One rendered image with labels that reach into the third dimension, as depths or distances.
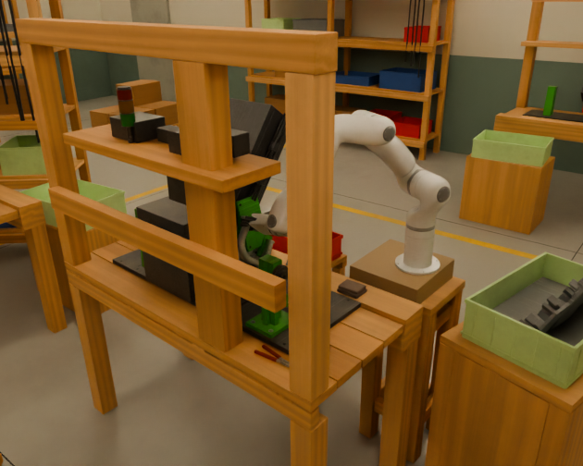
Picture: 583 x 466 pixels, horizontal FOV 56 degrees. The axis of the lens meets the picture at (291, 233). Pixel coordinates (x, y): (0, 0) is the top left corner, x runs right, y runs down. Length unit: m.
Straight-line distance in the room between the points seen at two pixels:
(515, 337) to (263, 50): 1.33
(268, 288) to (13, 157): 3.46
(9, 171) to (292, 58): 3.69
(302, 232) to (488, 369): 1.02
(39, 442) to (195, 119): 2.00
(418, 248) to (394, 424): 0.76
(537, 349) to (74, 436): 2.20
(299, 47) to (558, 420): 1.48
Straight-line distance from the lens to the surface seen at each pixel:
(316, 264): 1.48
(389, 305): 2.18
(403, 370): 2.29
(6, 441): 3.21
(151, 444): 2.95
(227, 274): 1.66
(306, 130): 1.35
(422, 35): 7.10
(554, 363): 2.09
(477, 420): 2.33
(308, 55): 1.32
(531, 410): 2.16
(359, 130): 1.92
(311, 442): 1.85
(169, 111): 8.71
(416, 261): 2.35
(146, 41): 1.78
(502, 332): 2.14
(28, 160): 4.72
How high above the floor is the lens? 2.03
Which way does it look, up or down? 24 degrees down
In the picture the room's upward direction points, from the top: 1 degrees counter-clockwise
